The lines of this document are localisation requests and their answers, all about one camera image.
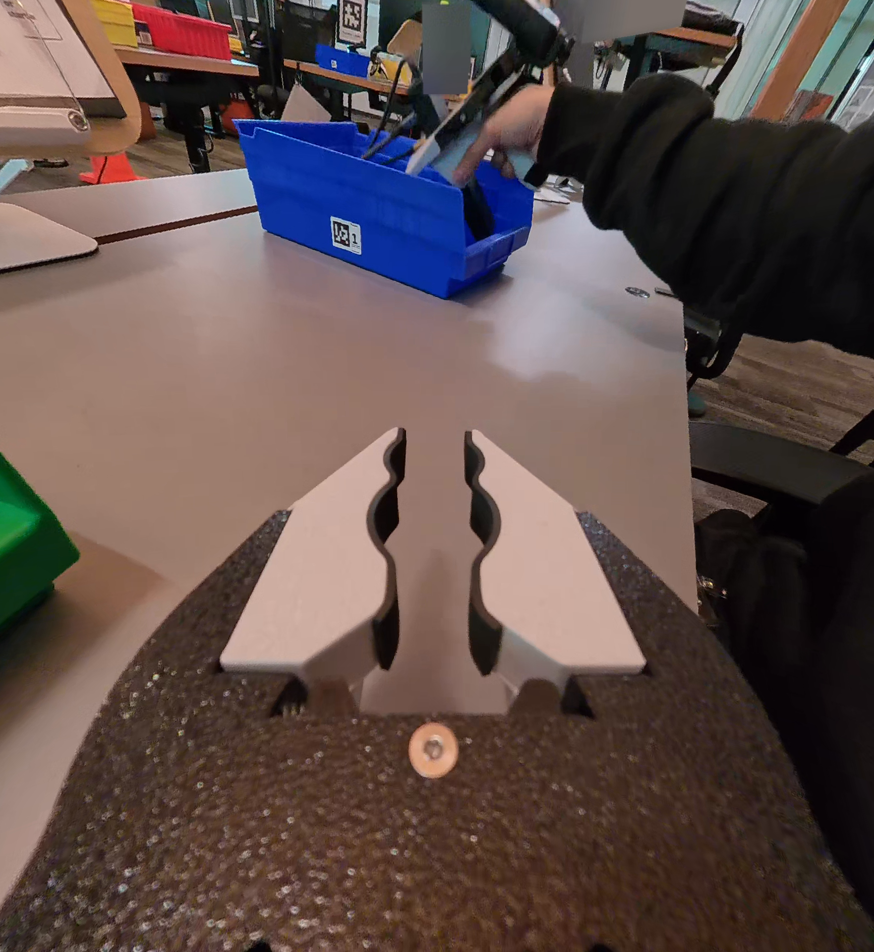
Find black usb hub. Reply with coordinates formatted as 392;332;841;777
464;178;499;243

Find black office chair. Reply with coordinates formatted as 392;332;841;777
686;420;874;508

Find person's right hand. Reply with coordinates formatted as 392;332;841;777
454;84;557;187

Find green plastic bin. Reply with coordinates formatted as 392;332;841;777
0;408;81;663

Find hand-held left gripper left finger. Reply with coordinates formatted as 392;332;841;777
220;427;407;681

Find person's right forearm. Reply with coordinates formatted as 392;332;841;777
533;73;874;365

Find instruction sheet holder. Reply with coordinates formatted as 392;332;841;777
0;0;127;161

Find wooden backing board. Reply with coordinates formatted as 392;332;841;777
58;0;144;157

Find small blue plastic bin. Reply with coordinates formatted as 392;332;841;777
315;43;371;79

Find silver stand base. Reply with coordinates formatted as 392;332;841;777
0;158;100;281

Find person's legs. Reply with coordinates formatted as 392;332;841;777
693;454;874;952

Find orange traffic cone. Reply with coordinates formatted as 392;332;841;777
80;152;145;185

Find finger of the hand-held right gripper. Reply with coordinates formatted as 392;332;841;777
435;125;487;184
406;112;484;177

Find yellow plastic bin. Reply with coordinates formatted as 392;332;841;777
91;0;139;49

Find wooden background table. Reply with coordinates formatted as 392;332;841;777
113;46;261;142
284;59;417;120
593;26;744;92

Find black usb cable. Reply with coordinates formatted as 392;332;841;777
362;58;418;162

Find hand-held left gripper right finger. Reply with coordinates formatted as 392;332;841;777
465;429;646;685

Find red plastic bin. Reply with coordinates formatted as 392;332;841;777
130;2;233;60

